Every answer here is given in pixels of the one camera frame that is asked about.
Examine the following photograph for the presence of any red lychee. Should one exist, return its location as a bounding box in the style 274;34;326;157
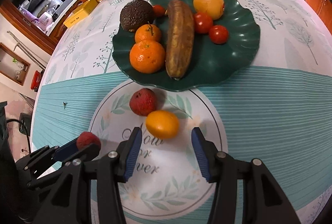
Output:
76;131;101;150
129;88;157;116

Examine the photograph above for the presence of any large orange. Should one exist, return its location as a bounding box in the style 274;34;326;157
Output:
129;40;165;74

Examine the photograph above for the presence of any overripe brown banana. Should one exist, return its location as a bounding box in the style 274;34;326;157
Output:
165;0;195;80

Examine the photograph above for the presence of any dark brown avocado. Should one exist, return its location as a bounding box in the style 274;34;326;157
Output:
120;0;155;32

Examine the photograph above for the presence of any red tomato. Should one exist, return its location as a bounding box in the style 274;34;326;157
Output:
194;12;213;34
209;25;229;45

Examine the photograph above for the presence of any yellow passion fruit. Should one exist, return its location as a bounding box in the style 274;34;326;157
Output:
193;0;225;21

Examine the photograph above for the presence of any red basket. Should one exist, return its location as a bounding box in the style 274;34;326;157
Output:
30;71;44;92

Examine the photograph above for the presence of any small yellow kumquat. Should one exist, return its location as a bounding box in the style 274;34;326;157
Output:
145;110;179;140

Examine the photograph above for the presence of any white floral plate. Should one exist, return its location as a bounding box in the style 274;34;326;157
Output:
89;80;228;223

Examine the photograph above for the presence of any small mandarin orange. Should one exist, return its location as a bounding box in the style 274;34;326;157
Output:
134;24;162;43

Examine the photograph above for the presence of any yellow rectangular box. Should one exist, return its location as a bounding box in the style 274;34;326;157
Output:
63;0;99;28

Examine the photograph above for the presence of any dark green scalloped plate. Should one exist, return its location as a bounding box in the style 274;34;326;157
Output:
112;0;261;91

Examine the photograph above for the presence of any small cherry tomato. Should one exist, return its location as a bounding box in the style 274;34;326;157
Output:
153;5;166;18

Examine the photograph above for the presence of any tree pattern tablecloth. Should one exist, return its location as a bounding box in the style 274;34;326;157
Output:
32;0;331;223

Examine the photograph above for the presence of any wooden side cabinet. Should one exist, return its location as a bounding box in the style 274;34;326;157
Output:
305;0;332;32

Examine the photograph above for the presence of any black cable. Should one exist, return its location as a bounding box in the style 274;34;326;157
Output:
6;118;32;154

